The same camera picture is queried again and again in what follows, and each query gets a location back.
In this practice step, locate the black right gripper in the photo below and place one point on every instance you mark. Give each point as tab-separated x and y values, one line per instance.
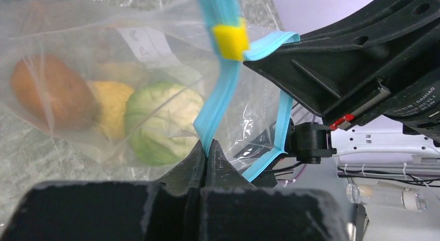
338	69

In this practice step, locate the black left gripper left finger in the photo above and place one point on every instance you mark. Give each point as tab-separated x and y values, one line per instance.
110	210

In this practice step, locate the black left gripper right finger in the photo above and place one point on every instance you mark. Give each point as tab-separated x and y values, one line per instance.
248	213

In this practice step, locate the light green cabbage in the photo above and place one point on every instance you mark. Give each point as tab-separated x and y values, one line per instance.
159	122

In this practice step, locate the yellow lemon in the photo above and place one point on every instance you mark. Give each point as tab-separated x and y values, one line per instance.
112	86

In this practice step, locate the clear zip top bag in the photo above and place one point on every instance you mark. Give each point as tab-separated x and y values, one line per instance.
201	44

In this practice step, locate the brown kiwi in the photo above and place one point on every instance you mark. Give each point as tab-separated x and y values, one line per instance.
50	90

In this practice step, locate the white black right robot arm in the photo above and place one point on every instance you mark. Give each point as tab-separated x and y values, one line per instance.
409	126

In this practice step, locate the clear plastic tube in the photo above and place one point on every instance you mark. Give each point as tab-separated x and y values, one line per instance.
383	195

